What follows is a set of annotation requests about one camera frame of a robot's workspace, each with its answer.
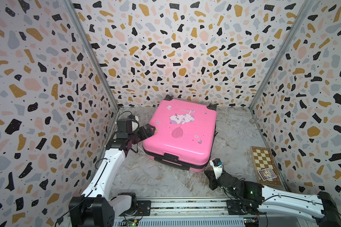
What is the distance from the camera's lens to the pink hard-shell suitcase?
75 cm

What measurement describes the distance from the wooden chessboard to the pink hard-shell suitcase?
346 mm

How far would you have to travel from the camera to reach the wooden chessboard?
2.71 feet
